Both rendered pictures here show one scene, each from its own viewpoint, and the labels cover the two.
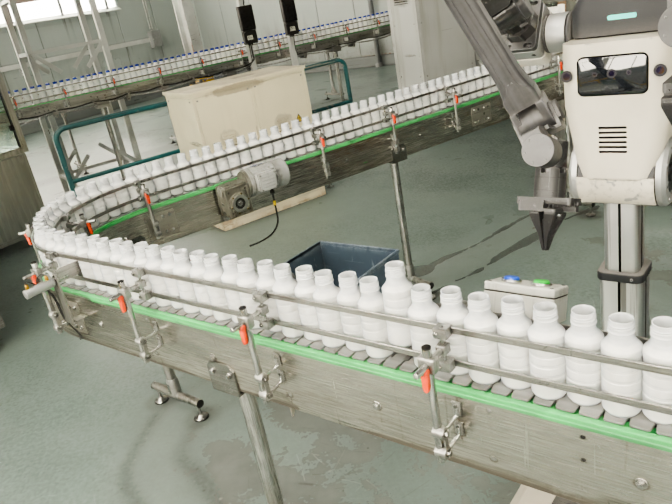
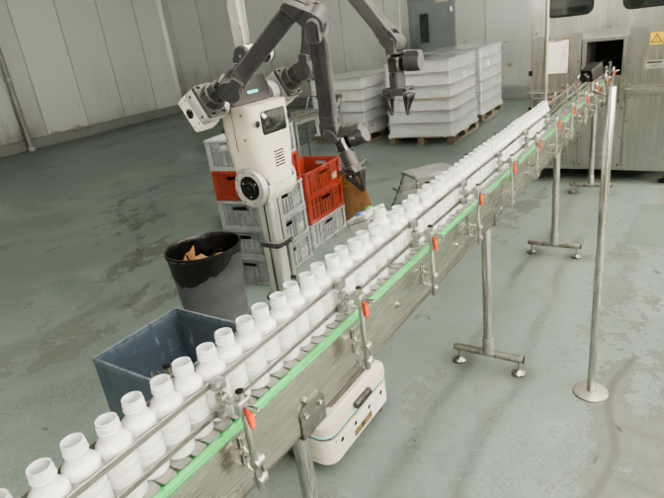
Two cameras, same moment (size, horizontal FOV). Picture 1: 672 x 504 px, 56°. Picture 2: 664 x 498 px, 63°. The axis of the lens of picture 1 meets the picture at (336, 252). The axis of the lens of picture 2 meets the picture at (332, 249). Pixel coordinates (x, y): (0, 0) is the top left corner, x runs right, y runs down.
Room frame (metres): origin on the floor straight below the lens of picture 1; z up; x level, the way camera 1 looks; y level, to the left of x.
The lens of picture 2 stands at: (1.40, 1.42, 1.71)
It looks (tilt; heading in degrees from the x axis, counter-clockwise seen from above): 22 degrees down; 265
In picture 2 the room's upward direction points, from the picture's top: 8 degrees counter-clockwise
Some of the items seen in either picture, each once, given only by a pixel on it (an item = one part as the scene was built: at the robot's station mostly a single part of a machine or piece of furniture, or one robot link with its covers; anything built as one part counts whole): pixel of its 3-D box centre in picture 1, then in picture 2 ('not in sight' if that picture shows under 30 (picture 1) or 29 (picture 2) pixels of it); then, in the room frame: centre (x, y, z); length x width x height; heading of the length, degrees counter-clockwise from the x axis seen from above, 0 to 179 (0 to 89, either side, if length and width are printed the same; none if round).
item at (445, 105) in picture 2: not in sight; (433, 97); (-1.19, -6.69, 0.59); 1.24 x 1.03 x 1.17; 51
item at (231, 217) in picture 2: not in sight; (263, 203); (1.51, -2.59, 0.55); 0.61 x 0.41 x 0.22; 56
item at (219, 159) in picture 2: not in sight; (252, 145); (1.51, -2.60, 1.00); 0.61 x 0.41 x 0.22; 56
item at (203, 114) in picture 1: (248, 145); not in sight; (5.74, 0.59, 0.59); 1.10 x 0.62 x 1.18; 121
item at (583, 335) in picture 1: (584, 354); (428, 207); (0.87, -0.36, 1.08); 0.06 x 0.06 x 0.17
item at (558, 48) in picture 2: not in sight; (556, 56); (-1.44, -3.65, 1.22); 0.23 x 0.03 x 0.32; 139
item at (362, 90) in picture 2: not in sight; (358, 105); (-0.20, -7.68, 0.50); 1.23 x 1.05 x 1.00; 47
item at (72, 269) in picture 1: (67, 307); not in sight; (1.80, 0.83, 0.96); 0.23 x 0.10 x 0.27; 139
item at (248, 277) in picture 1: (252, 292); (310, 303); (1.36, 0.21, 1.08); 0.06 x 0.06 x 0.17
